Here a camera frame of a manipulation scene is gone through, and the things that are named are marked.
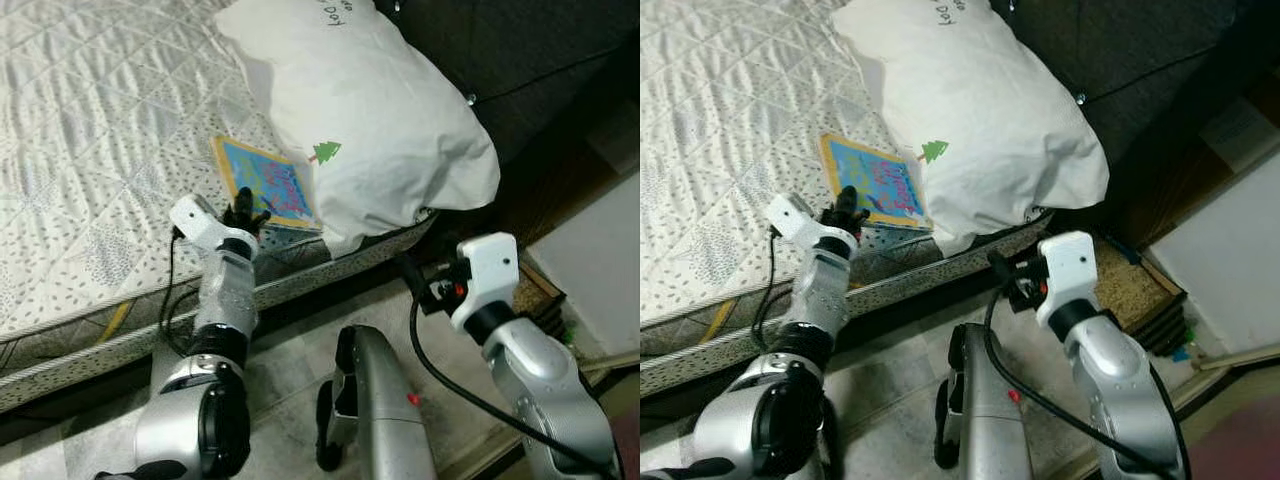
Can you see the black tufted headboard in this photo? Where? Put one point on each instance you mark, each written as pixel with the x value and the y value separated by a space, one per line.
pixel 1150 50
pixel 540 50

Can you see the brown woven mat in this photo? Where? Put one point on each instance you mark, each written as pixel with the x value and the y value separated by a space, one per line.
pixel 535 290
pixel 1130 285

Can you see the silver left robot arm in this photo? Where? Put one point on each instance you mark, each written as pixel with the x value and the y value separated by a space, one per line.
pixel 830 295
pixel 225 290

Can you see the white quilted mattress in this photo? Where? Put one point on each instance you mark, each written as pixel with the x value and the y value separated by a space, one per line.
pixel 100 100
pixel 720 100

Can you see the small green blue object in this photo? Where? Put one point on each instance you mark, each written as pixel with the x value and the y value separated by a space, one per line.
pixel 1186 342
pixel 569 335

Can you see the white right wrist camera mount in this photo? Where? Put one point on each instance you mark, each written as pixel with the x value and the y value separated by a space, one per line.
pixel 1070 265
pixel 490 265

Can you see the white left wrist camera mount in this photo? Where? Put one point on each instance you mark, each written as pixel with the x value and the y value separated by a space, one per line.
pixel 195 220
pixel 795 218

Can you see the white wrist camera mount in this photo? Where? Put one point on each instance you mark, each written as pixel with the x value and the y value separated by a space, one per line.
pixel 490 265
pixel 195 220
pixel 1070 265
pixel 795 218

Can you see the colourful picture book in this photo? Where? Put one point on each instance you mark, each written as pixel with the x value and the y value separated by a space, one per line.
pixel 270 175
pixel 885 172

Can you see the white pillow with tree print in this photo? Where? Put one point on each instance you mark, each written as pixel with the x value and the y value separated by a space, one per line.
pixel 990 120
pixel 380 120

